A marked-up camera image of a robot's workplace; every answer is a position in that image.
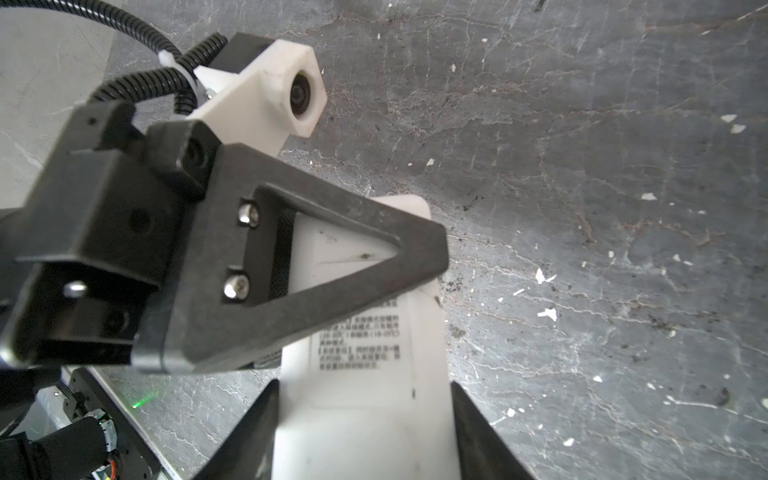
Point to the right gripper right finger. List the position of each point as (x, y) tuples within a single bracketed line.
[(482, 453)]

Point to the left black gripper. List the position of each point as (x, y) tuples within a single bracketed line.
[(96, 235)]

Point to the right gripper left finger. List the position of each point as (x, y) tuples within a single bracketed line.
[(247, 453)]

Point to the white remote control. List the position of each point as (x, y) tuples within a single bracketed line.
[(370, 397)]

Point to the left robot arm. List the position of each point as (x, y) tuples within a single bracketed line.
[(309, 252)]

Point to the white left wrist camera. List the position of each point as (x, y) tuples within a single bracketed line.
[(261, 92)]

